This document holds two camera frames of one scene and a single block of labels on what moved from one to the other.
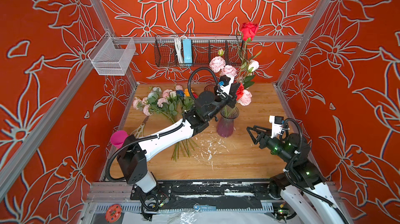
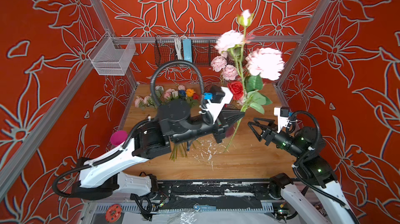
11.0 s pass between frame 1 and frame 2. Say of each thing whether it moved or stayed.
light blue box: stayed
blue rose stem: stayed
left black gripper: moved
